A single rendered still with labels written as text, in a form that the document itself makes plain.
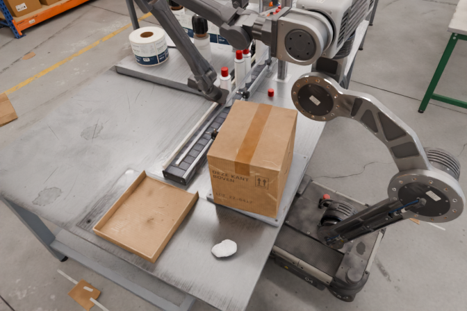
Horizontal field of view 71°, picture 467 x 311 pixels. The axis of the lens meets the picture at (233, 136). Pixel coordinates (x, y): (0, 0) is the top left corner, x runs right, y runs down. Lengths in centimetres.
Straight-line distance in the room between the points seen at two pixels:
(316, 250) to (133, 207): 100
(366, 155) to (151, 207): 182
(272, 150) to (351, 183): 148
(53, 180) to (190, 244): 68
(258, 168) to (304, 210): 98
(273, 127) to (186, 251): 52
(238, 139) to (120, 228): 55
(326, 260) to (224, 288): 84
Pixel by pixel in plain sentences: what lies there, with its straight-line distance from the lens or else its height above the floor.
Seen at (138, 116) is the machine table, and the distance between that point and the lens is 173.
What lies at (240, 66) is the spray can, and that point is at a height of 101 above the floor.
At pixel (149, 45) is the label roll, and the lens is 194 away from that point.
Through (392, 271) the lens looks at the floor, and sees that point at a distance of 222.
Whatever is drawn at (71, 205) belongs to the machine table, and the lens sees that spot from 146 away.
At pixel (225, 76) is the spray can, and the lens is 151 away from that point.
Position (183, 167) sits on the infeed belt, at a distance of 136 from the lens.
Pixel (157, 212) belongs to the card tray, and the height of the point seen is 83.
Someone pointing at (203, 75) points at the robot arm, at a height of 118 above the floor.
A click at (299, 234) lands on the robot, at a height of 24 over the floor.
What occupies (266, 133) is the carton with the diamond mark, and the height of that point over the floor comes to 112.
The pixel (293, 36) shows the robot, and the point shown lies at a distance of 92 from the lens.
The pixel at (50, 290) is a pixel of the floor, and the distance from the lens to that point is 233.
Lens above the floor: 190
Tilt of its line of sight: 44 degrees down
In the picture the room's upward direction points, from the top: 4 degrees counter-clockwise
